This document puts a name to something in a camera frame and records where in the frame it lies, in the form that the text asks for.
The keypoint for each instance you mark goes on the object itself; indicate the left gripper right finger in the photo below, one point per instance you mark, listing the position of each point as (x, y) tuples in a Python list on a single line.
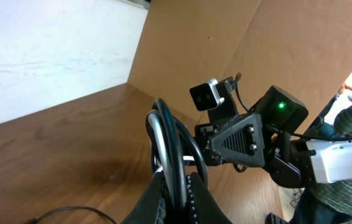
[(202, 208)]

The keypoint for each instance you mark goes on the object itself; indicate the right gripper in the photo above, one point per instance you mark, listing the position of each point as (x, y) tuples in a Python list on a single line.
[(231, 137)]

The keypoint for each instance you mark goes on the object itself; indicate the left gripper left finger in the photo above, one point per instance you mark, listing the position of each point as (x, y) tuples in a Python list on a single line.
[(146, 210)]

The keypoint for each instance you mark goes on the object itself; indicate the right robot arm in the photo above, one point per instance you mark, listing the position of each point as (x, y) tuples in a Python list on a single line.
[(264, 137)]

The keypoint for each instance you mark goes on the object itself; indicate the person in green sweater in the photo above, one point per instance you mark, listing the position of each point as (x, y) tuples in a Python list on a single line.
[(330, 201)]

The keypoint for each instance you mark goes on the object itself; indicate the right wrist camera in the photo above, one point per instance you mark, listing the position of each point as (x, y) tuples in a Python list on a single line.
[(206, 95)]

